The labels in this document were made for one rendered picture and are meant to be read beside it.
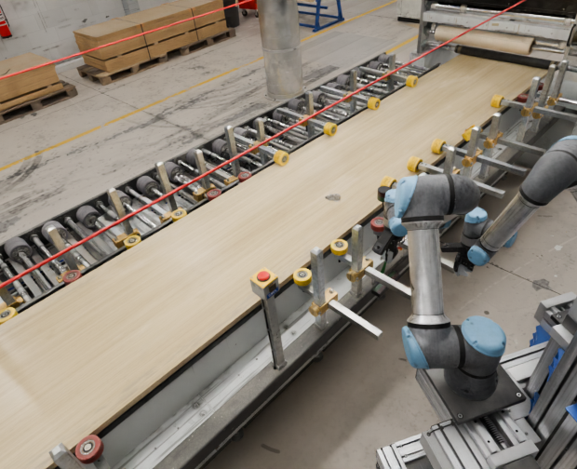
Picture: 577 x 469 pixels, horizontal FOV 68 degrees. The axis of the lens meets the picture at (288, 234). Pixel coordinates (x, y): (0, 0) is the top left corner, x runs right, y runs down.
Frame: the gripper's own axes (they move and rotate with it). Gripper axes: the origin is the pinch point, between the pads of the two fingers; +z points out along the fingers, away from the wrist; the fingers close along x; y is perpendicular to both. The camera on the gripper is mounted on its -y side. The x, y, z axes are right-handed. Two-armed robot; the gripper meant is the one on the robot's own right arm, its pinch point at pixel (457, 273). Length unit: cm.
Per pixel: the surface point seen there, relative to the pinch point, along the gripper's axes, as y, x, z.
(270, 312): -31, -81, -23
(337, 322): -29, -48, 13
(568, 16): -50, 230, -46
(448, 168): -33, 44, -20
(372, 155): -83, 49, -7
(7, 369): -98, -159, -7
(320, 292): -31, -55, -11
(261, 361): -44, -81, 21
